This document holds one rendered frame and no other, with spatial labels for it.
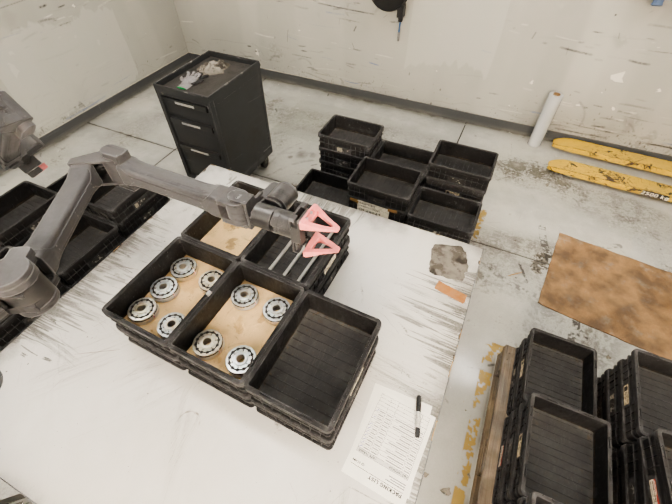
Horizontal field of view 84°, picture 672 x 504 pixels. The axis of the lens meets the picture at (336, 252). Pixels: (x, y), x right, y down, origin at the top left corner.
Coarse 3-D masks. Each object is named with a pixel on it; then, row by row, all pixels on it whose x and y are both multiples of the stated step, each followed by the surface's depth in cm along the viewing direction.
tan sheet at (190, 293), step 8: (200, 264) 155; (208, 264) 155; (200, 272) 152; (192, 280) 150; (184, 288) 147; (192, 288) 147; (176, 296) 145; (184, 296) 145; (192, 296) 145; (200, 296) 145; (160, 304) 142; (168, 304) 142; (176, 304) 142; (184, 304) 142; (192, 304) 142; (160, 312) 140; (168, 312) 140; (184, 312) 140; (128, 320) 138; (144, 328) 136; (152, 328) 136
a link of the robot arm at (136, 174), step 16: (112, 144) 94; (112, 160) 92; (128, 160) 93; (128, 176) 92; (144, 176) 90; (160, 176) 90; (176, 176) 90; (160, 192) 91; (176, 192) 88; (192, 192) 86; (208, 192) 85; (224, 192) 85; (208, 208) 87; (224, 208) 87; (240, 208) 83; (240, 224) 86
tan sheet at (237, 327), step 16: (256, 288) 147; (224, 320) 138; (240, 320) 138; (256, 320) 138; (224, 336) 134; (240, 336) 134; (256, 336) 134; (192, 352) 130; (224, 352) 130; (256, 352) 130; (224, 368) 126
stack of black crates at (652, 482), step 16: (656, 432) 134; (624, 448) 151; (640, 448) 142; (656, 448) 132; (624, 464) 147; (640, 464) 139; (656, 464) 132; (624, 480) 144; (640, 480) 136; (656, 480) 129; (624, 496) 141; (640, 496) 133; (656, 496) 128
